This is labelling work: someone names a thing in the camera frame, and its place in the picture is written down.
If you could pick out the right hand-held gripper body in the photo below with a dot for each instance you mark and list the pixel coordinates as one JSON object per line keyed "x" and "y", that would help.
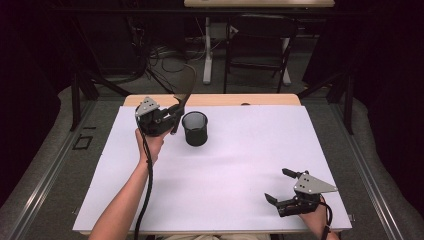
{"x": 306, "y": 196}

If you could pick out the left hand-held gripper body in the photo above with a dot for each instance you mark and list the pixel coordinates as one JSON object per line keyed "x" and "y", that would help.
{"x": 153, "y": 120}

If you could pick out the black mesh pen holder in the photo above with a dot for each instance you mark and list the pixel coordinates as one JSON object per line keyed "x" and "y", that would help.
{"x": 195, "y": 128}

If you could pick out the dark brown wide-tooth comb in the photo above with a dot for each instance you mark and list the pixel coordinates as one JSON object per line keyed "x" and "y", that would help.
{"x": 188, "y": 83}

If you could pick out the person's right hand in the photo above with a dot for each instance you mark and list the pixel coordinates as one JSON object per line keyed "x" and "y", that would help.
{"x": 315, "y": 218}

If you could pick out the person's left hand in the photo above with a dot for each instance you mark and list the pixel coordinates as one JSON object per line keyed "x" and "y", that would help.
{"x": 151, "y": 145}

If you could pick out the white table cover sheet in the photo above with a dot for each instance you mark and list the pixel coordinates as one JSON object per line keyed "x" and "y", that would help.
{"x": 233, "y": 173}

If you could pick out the white desk leg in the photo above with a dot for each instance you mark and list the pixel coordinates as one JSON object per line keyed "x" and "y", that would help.
{"x": 208, "y": 50}
{"x": 286, "y": 63}

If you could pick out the black metal stand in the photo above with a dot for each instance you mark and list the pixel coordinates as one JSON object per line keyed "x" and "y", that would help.
{"x": 346, "y": 103}
{"x": 76, "y": 96}

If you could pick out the black folding chair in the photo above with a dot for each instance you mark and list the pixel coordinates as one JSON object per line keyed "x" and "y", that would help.
{"x": 260, "y": 50}

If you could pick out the light wooden background desk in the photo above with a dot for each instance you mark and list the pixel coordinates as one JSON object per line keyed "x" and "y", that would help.
{"x": 260, "y": 3}

